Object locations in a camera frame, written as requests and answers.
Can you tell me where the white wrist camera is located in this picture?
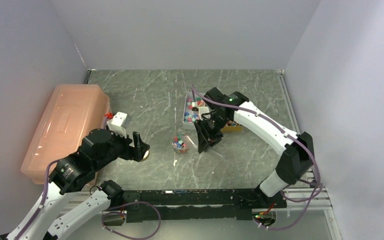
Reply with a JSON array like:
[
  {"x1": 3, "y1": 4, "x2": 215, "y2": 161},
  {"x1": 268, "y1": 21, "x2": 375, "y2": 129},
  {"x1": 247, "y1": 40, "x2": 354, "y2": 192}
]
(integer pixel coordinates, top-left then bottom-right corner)
[
  {"x1": 106, "y1": 111, "x2": 132, "y2": 138},
  {"x1": 190, "y1": 99, "x2": 206, "y2": 112}
]

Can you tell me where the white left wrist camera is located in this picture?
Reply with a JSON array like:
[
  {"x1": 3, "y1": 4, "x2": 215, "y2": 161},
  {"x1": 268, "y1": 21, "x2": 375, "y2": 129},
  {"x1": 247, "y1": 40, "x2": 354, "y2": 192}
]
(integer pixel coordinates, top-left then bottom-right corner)
[{"x1": 106, "y1": 111, "x2": 132, "y2": 138}]

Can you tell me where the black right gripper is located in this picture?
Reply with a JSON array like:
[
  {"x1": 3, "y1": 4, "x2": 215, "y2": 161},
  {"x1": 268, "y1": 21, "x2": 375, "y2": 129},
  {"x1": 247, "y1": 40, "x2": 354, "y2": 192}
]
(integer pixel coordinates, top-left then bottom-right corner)
[{"x1": 194, "y1": 112, "x2": 230, "y2": 154}]

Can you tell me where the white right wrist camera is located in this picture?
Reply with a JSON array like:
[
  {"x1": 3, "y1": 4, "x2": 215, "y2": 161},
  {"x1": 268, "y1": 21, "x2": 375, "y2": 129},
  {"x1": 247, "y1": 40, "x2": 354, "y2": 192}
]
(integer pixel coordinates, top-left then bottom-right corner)
[{"x1": 190, "y1": 99, "x2": 206, "y2": 112}]

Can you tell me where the orange translucent storage box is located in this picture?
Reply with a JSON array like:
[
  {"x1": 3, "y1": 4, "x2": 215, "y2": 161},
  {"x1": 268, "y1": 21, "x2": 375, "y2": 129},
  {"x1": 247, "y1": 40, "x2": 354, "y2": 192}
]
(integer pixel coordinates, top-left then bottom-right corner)
[{"x1": 20, "y1": 84, "x2": 111, "y2": 185}]

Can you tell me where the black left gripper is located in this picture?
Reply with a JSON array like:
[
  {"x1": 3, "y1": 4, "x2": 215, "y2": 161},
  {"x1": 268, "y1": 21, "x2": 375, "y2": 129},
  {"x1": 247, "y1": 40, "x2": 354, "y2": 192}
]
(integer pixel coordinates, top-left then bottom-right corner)
[{"x1": 94, "y1": 126, "x2": 150, "y2": 170}]

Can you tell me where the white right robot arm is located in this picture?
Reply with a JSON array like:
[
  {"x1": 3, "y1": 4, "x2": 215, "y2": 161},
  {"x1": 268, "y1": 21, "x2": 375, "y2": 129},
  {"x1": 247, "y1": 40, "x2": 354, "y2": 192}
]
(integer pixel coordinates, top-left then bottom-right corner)
[{"x1": 192, "y1": 87, "x2": 316, "y2": 208}]

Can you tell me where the gold round lid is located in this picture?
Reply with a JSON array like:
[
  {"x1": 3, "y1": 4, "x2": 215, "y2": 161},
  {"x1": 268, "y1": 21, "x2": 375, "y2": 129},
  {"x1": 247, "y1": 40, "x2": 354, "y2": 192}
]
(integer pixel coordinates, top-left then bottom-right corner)
[{"x1": 141, "y1": 150, "x2": 150, "y2": 162}]

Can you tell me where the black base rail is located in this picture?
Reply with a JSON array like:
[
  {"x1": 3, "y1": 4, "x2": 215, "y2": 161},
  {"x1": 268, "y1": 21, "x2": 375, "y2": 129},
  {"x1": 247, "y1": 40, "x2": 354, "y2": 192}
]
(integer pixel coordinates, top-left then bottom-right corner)
[{"x1": 107, "y1": 188, "x2": 287, "y2": 223}]

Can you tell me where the white tin of pastel candies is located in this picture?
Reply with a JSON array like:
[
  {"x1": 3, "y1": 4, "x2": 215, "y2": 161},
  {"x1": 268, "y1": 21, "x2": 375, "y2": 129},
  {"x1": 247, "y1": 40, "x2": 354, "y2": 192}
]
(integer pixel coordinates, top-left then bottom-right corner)
[{"x1": 181, "y1": 92, "x2": 211, "y2": 130}]

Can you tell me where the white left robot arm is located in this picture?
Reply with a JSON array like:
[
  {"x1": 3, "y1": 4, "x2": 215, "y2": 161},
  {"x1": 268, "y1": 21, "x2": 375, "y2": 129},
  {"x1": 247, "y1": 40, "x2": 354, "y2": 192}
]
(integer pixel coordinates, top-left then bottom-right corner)
[{"x1": 0, "y1": 128, "x2": 150, "y2": 240}]

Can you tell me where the gold tin of lollipops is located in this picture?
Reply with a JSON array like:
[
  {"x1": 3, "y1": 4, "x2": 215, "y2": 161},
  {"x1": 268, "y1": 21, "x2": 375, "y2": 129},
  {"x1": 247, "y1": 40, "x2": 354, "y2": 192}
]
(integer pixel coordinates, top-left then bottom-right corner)
[{"x1": 221, "y1": 120, "x2": 244, "y2": 133}]

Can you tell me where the clear plastic cup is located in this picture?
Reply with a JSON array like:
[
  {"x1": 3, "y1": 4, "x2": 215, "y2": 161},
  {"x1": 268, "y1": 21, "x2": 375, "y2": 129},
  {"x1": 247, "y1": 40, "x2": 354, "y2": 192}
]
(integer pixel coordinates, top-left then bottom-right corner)
[{"x1": 172, "y1": 132, "x2": 189, "y2": 154}]

